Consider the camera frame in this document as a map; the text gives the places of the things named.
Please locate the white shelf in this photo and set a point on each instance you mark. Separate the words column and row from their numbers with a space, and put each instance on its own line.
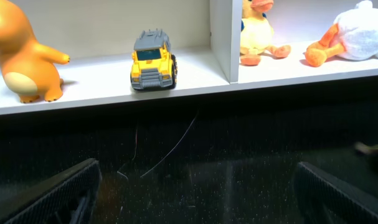
column 195, row 67

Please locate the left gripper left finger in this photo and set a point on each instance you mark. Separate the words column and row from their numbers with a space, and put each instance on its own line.
column 51, row 196

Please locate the grey and yellow toy truck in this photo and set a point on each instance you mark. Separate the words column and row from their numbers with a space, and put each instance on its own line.
column 153, row 65

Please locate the white plush duck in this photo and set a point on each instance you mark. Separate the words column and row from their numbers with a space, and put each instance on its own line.
column 360, row 34

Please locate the yellow rubber duck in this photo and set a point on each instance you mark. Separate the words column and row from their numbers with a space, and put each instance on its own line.
column 23, row 59

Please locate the yellow plush duck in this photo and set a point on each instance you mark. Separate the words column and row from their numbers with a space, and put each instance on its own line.
column 257, row 34

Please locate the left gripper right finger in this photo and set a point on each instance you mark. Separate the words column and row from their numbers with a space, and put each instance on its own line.
column 338, row 196

